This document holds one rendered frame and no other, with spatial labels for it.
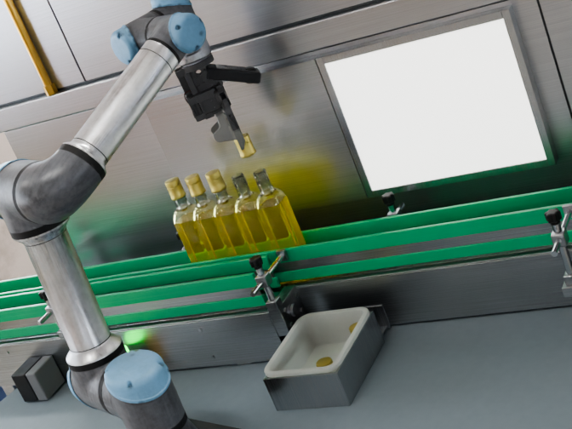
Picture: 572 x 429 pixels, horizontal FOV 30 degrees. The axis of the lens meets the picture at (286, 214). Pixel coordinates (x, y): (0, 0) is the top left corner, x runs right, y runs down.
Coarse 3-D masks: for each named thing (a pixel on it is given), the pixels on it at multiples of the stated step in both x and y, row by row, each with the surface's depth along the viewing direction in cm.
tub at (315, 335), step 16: (304, 320) 230; (320, 320) 229; (336, 320) 227; (352, 320) 225; (288, 336) 224; (304, 336) 229; (320, 336) 230; (336, 336) 229; (352, 336) 214; (288, 352) 222; (304, 352) 227; (320, 352) 228; (336, 352) 225; (272, 368) 216; (288, 368) 221; (304, 368) 225; (320, 368) 207; (336, 368) 208
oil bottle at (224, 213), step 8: (232, 200) 238; (216, 208) 238; (224, 208) 237; (232, 208) 237; (216, 216) 238; (224, 216) 238; (232, 216) 237; (224, 224) 239; (232, 224) 238; (224, 232) 240; (232, 232) 239; (240, 232) 238; (224, 240) 241; (232, 240) 240; (240, 240) 239; (232, 248) 241; (240, 248) 240; (248, 248) 240
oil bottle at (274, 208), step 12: (276, 192) 232; (264, 204) 232; (276, 204) 231; (288, 204) 235; (264, 216) 233; (276, 216) 232; (288, 216) 234; (276, 228) 234; (288, 228) 233; (276, 240) 235; (288, 240) 234; (300, 240) 237
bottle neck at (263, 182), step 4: (256, 172) 232; (260, 172) 230; (264, 172) 231; (256, 176) 231; (260, 176) 230; (264, 176) 231; (256, 180) 231; (260, 180) 231; (264, 180) 231; (268, 180) 231; (260, 184) 231; (264, 184) 231; (268, 184) 232; (260, 188) 232; (264, 188) 231; (268, 188) 232; (272, 188) 233; (260, 192) 233; (264, 192) 232
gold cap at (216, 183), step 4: (208, 172) 237; (212, 172) 236; (216, 172) 235; (208, 176) 235; (212, 176) 235; (216, 176) 235; (220, 176) 236; (208, 180) 236; (212, 180) 236; (216, 180) 236; (220, 180) 236; (212, 184) 236; (216, 184) 236; (220, 184) 236; (224, 184) 237; (212, 188) 237; (216, 188) 236; (220, 188) 236; (224, 188) 237; (212, 192) 237; (216, 192) 237
